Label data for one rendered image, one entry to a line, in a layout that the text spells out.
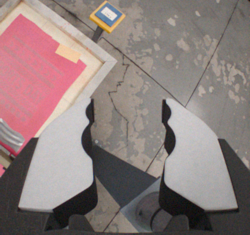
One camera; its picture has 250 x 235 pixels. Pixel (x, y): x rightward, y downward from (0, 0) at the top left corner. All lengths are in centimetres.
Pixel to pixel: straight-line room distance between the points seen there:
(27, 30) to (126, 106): 126
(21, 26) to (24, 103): 34
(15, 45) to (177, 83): 170
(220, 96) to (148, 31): 116
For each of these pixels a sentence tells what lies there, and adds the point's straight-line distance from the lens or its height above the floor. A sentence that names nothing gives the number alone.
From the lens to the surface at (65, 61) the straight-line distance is 89.
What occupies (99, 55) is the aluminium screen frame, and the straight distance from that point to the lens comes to 88.
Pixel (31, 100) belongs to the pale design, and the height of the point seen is 96.
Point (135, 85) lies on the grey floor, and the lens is 198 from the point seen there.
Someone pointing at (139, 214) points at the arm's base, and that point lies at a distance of 71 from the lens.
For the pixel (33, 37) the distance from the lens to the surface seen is 93.
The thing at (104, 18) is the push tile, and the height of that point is 97.
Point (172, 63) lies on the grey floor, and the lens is 223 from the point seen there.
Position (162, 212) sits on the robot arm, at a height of 131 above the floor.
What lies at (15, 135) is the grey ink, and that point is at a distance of 87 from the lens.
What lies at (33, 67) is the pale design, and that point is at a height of 96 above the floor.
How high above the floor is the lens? 181
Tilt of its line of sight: 71 degrees down
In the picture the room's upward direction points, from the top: 79 degrees clockwise
